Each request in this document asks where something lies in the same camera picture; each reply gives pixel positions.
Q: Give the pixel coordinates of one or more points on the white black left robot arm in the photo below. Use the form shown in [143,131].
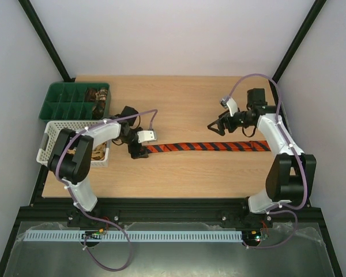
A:
[71,156]

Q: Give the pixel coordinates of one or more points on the right black frame post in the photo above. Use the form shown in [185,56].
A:
[299,37]

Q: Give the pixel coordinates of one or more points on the tan patterned tie in basket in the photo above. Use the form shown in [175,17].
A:
[99,152]

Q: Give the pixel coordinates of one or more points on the orange navy striped tie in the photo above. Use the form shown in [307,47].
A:
[236,146]

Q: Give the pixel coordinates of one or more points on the black frame post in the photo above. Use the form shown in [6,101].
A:
[299,37]
[39,28]

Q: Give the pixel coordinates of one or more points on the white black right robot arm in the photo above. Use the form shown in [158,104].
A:
[292,172]

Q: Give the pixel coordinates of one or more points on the rolled beige patterned tie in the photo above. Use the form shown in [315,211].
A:
[101,94]

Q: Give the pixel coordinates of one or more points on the light blue slotted cable duct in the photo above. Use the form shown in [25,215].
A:
[134,236]

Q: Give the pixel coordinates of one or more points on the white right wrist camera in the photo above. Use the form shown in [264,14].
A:
[230,104]

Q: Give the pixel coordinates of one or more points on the left black frame post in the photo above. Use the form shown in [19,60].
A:
[39,28]

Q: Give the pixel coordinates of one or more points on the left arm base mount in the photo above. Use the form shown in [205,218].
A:
[77,219]

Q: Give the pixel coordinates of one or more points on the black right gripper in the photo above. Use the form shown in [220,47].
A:
[224,123]

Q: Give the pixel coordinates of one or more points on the green divided storage tray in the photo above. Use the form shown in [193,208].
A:
[65,101]

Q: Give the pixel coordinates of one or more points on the black aluminium frame rail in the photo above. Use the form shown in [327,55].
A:
[142,210]

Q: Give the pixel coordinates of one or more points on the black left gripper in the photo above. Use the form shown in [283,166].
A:
[138,154]

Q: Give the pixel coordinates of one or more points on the rolled brown patterned tie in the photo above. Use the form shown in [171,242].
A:
[90,95]

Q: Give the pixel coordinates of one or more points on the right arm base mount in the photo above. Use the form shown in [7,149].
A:
[242,218]

